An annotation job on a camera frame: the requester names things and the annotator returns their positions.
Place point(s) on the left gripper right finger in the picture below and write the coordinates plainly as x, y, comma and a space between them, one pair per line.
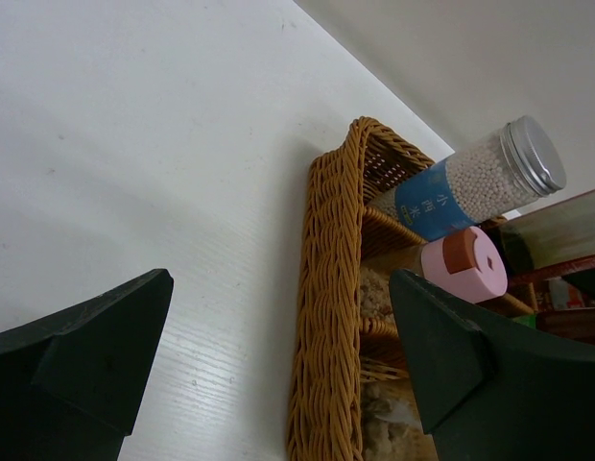
488, 388

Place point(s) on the black-capped shaker blue label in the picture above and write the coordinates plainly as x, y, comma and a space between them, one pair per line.
507, 169

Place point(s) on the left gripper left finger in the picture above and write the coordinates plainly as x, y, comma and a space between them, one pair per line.
71, 383

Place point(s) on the brown wicker divided basket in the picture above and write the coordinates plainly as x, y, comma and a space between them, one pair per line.
338, 348

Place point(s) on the pink-capped spice shaker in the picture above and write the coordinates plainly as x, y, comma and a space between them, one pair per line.
466, 264

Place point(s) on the tall black-capped sauce bottle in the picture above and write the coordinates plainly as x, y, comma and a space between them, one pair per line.
554, 241

